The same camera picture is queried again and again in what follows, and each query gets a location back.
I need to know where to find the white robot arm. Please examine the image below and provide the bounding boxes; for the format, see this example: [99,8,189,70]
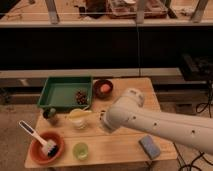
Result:
[100,88,213,155]

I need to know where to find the green plastic tray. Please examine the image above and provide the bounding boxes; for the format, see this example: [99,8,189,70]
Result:
[37,76,93,110]

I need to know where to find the orange egg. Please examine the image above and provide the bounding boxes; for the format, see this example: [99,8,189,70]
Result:
[100,84,110,93]

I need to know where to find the dark brown bowl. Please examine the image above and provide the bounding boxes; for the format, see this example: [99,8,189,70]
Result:
[93,79,113,99]

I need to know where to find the brown pinecone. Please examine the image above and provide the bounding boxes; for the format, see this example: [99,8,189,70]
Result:
[75,91,87,105]

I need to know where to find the yellow measuring cup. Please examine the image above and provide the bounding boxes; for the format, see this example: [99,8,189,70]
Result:
[65,108,92,129]

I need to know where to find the dark green small cup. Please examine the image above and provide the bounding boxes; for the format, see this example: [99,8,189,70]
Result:
[43,108,58,125]

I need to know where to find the green plastic cup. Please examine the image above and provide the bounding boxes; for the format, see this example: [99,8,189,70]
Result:
[73,142,88,160]

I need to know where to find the wooden table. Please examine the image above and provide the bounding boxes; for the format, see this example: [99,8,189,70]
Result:
[24,77,178,171]

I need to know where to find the blue sponge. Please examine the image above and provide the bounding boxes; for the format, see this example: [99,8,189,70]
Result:
[138,135,161,160]

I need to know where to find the white dish brush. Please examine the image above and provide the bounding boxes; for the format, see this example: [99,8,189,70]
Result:
[19,120,58,157]

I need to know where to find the orange bowl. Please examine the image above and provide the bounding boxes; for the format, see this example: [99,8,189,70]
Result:
[29,131,65,165]

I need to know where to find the black floor cable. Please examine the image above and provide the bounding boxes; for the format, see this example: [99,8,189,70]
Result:
[173,79,213,171]

